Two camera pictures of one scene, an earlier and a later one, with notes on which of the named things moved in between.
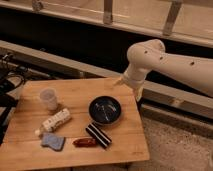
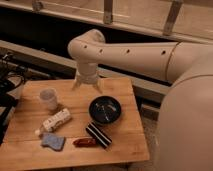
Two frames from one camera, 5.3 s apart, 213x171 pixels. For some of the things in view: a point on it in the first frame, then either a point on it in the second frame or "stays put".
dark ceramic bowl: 104,110 stays put
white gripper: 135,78 to 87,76
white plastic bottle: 51,123 stays put
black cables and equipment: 11,76 stays put
